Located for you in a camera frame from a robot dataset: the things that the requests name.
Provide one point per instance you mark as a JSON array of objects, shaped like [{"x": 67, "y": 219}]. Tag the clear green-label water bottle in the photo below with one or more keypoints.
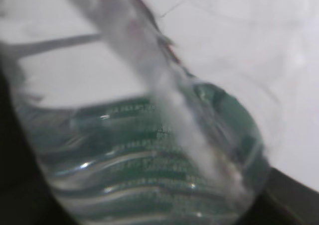
[{"x": 122, "y": 131}]

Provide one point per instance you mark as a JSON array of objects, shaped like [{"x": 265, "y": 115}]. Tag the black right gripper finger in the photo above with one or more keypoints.
[{"x": 24, "y": 196}]

